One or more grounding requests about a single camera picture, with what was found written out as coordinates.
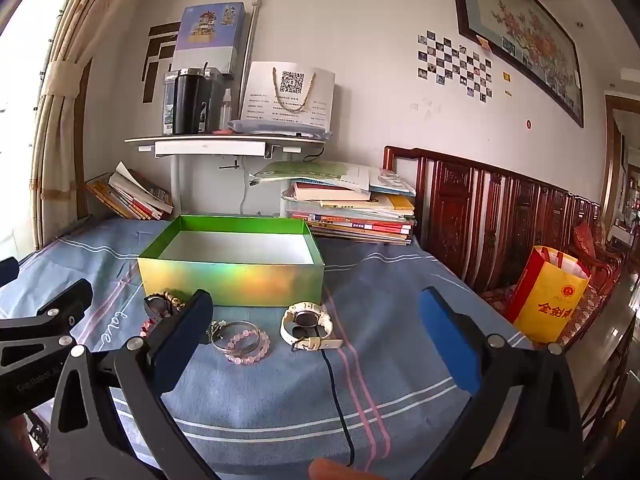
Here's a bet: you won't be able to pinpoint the pink bead bracelet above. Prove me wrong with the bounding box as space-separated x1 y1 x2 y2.
224 329 272 366

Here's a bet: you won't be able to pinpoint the beige curtain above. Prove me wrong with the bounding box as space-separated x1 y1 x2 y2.
30 0 136 252

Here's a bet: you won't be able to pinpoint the person's right hand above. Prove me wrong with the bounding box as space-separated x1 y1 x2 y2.
308 457 386 480

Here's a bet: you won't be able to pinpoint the plastic document folder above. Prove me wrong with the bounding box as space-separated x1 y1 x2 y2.
227 119 333 140

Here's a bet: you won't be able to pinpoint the shiny green cardboard box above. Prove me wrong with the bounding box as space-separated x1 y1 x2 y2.
137 214 327 308

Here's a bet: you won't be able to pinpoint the white wall pipe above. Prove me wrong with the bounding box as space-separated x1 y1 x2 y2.
245 0 262 64

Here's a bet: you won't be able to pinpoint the white cable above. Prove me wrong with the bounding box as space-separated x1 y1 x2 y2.
239 156 251 214

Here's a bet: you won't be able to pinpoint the black cable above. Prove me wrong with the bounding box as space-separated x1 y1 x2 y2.
320 327 357 467

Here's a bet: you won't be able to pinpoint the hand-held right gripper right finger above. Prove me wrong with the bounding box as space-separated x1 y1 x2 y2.
415 287 583 480

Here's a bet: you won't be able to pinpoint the white paper bag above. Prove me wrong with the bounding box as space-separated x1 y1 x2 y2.
240 61 336 132

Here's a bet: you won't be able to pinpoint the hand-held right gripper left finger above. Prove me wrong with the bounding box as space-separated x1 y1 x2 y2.
48 289 221 480

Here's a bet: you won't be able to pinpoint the blue striped bedsheet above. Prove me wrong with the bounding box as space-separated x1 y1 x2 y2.
0 215 536 480

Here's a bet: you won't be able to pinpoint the leaning pile of books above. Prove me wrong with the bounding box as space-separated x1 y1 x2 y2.
85 161 174 221

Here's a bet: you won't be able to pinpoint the wooden bead bracelet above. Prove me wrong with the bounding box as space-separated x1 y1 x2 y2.
160 290 189 312

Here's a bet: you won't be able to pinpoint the black wristwatch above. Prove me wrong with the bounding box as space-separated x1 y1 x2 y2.
144 294 174 319

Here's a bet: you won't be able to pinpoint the silver wrist watch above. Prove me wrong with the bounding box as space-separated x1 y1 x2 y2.
210 321 262 352

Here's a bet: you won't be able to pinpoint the small dropper bottle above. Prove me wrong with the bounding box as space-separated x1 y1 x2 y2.
218 89 235 131

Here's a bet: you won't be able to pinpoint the yellow and red bag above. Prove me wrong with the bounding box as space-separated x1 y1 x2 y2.
506 246 592 345

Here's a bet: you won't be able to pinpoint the red wooden bench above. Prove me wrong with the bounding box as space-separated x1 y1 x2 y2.
382 146 632 321

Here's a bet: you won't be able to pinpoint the black tumbler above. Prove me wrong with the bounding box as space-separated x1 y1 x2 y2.
172 67 207 135

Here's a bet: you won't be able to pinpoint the framed flower painting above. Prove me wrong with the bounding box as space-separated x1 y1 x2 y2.
447 0 585 128

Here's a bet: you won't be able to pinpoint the tall stack of books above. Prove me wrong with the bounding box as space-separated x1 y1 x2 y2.
250 160 417 246

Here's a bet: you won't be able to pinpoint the brown wall stickers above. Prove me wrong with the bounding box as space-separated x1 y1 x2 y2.
141 21 182 104

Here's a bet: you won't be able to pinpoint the wall photo collage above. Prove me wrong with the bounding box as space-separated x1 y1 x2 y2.
417 30 494 104

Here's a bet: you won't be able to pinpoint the red cushion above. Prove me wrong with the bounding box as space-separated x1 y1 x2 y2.
572 222 599 262

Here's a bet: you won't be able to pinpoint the white wristwatch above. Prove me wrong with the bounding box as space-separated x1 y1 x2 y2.
280 302 345 352

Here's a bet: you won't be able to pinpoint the blue printed box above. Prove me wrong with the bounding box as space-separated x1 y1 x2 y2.
172 2 247 75

